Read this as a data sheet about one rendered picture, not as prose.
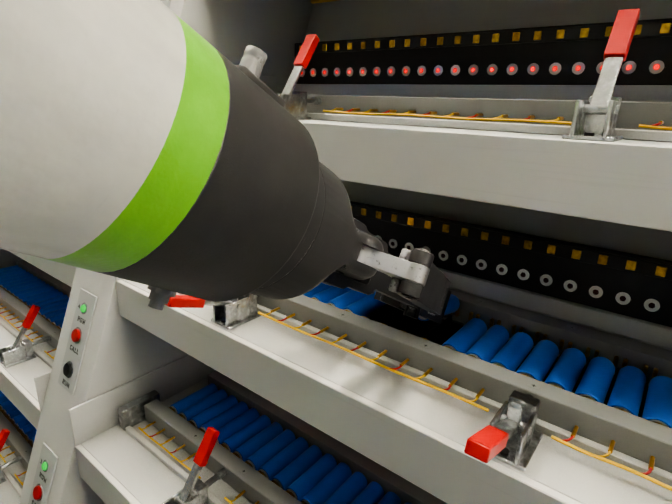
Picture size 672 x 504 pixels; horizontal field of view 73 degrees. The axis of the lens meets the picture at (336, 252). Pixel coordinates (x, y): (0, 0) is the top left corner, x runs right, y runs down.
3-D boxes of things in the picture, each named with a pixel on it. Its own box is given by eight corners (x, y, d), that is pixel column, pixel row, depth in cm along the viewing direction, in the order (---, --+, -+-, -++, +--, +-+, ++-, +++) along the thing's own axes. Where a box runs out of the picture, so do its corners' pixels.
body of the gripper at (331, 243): (344, 139, 19) (425, 215, 27) (216, 127, 24) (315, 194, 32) (281, 310, 18) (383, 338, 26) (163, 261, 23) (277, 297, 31)
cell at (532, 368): (557, 362, 38) (535, 399, 33) (534, 355, 39) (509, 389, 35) (561, 343, 38) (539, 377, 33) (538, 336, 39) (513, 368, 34)
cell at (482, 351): (507, 346, 41) (481, 378, 36) (487, 339, 42) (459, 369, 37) (511, 328, 40) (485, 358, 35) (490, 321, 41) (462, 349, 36)
